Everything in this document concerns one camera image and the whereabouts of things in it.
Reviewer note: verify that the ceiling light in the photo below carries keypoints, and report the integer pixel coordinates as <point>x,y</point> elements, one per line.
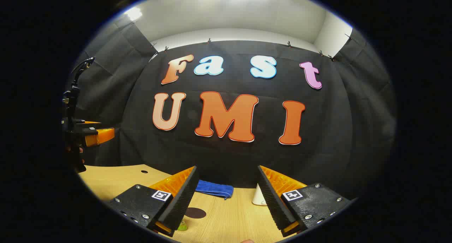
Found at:
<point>133,13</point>

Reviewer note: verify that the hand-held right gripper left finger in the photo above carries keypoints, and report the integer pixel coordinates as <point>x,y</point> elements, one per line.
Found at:
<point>182,200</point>

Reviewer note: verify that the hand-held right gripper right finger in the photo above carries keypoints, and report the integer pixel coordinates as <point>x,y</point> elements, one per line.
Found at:
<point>273,204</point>

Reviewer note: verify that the white toaster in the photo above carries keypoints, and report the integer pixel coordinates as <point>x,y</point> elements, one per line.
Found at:
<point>257,199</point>

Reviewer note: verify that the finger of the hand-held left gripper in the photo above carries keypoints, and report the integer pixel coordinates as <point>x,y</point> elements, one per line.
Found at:
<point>88,123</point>
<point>102,136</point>

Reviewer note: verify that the blue towel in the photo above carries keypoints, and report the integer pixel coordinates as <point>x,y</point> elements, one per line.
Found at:
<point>215,188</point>

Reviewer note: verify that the dark brown round coaster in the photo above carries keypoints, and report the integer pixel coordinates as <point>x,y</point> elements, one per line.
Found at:
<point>196,213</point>

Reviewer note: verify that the water bottle with white label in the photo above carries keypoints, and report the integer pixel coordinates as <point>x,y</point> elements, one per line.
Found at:
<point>182,226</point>

